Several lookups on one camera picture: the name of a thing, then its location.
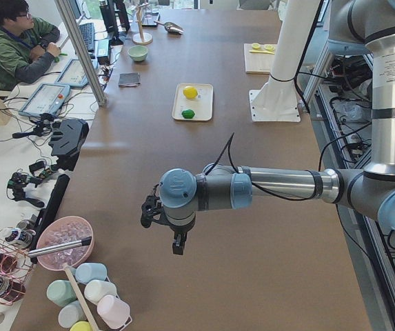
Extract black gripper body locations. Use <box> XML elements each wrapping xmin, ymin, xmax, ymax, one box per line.
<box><xmin>141</xmin><ymin>184</ymin><xmax>166</xmax><ymax>228</ymax></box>

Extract green lime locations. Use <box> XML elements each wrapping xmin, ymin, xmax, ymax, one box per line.
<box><xmin>181</xmin><ymin>108</ymin><xmax>196</xmax><ymax>119</ymax></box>

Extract yellow lemon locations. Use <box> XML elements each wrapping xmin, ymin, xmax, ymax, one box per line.
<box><xmin>182</xmin><ymin>86</ymin><xmax>199</xmax><ymax>99</ymax></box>

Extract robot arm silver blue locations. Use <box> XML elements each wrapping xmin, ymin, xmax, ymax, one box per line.
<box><xmin>141</xmin><ymin>1</ymin><xmax>395</xmax><ymax>254</ymax></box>

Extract cream rectangular tray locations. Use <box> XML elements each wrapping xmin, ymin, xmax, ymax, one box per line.
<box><xmin>172</xmin><ymin>83</ymin><xmax>214</xmax><ymax>121</ymax></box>

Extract pink bowl with ice cubes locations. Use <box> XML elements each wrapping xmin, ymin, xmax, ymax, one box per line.
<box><xmin>37</xmin><ymin>216</ymin><xmax>94</xmax><ymax>271</ymax></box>

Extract light blue cup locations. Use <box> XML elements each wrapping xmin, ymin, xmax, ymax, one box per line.
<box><xmin>75</xmin><ymin>263</ymin><xmax>108</xmax><ymax>285</ymax></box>

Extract white cup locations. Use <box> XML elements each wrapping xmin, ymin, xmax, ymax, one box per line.
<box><xmin>84</xmin><ymin>279</ymin><xmax>117</xmax><ymax>305</ymax></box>

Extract black flat bar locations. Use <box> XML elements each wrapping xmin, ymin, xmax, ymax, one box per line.
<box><xmin>30</xmin><ymin>174</ymin><xmax>70</xmax><ymax>250</ymax></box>

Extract pink cup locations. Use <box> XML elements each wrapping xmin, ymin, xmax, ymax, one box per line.
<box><xmin>97</xmin><ymin>294</ymin><xmax>132</xmax><ymax>330</ymax></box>

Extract black device housing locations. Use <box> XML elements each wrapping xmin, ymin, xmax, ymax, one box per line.
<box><xmin>48</xmin><ymin>119</ymin><xmax>89</xmax><ymax>171</ymax></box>

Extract green cup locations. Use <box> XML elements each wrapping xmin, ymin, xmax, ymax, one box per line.
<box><xmin>46</xmin><ymin>280</ymin><xmax>77</xmax><ymax>307</ymax></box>

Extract grey blue cup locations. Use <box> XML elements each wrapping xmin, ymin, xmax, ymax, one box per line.
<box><xmin>58</xmin><ymin>301</ymin><xmax>87</xmax><ymax>328</ymax></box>

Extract grey folded cloth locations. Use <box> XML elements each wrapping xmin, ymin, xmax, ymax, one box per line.
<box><xmin>118</xmin><ymin>72</ymin><xmax>141</xmax><ymax>88</ymax></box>

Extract yellow cup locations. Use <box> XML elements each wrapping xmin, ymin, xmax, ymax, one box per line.
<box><xmin>70</xmin><ymin>321</ymin><xmax>92</xmax><ymax>331</ymax></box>

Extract dark bottle upper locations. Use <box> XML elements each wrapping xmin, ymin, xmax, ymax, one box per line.
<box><xmin>1</xmin><ymin>228</ymin><xmax>32</xmax><ymax>249</ymax></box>

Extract blue teach pendant near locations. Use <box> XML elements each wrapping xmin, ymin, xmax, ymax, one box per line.
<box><xmin>19</xmin><ymin>83</ymin><xmax>71</xmax><ymax>118</ymax></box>

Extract blue teach pendant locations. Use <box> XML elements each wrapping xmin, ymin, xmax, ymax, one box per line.
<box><xmin>19</xmin><ymin>83</ymin><xmax>71</xmax><ymax>118</ymax></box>
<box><xmin>55</xmin><ymin>59</ymin><xmax>88</xmax><ymax>88</ymax></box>

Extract blue teach pendant far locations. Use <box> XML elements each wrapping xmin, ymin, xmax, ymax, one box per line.
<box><xmin>55</xmin><ymin>59</ymin><xmax>88</xmax><ymax>88</ymax></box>

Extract light green bowl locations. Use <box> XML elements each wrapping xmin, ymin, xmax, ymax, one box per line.
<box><xmin>128</xmin><ymin>45</ymin><xmax>148</xmax><ymax>62</ymax></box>

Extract dark bottle lower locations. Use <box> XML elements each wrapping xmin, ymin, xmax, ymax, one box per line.
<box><xmin>0</xmin><ymin>276</ymin><xmax>26</xmax><ymax>302</ymax></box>

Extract wooden mug tree stand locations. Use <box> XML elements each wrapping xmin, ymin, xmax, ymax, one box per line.
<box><xmin>132</xmin><ymin>3</ymin><xmax>153</xmax><ymax>46</ymax></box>

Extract wooden cutting board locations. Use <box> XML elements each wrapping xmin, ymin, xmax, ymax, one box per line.
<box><xmin>243</xmin><ymin>43</ymin><xmax>276</xmax><ymax>74</ymax></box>

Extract silver metal scoop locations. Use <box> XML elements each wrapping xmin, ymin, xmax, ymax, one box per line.
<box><xmin>155</xmin><ymin>21</ymin><xmax>184</xmax><ymax>35</ymax></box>

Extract yellow plastic knife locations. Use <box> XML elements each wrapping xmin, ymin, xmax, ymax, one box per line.
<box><xmin>248</xmin><ymin>50</ymin><xmax>275</xmax><ymax>54</ymax></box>

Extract black keyboard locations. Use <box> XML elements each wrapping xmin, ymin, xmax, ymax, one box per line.
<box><xmin>79</xmin><ymin>23</ymin><xmax>95</xmax><ymax>52</ymax></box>

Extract lemon slice lower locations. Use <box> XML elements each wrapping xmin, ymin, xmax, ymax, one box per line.
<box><xmin>263</xmin><ymin>44</ymin><xmax>275</xmax><ymax>52</ymax></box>

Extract person in green jacket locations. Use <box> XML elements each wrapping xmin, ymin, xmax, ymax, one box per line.
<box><xmin>0</xmin><ymin>1</ymin><xmax>61</xmax><ymax>91</ymax></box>

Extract copper wire bottle rack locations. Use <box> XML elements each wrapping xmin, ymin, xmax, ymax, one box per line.
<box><xmin>0</xmin><ymin>234</ymin><xmax>34</xmax><ymax>306</ymax></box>

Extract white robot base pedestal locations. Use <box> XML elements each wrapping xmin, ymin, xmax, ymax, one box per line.
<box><xmin>250</xmin><ymin>0</ymin><xmax>322</xmax><ymax>123</ymax></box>

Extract aluminium frame post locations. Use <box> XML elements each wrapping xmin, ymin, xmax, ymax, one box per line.
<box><xmin>54</xmin><ymin>0</ymin><xmax>107</xmax><ymax>106</ymax></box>

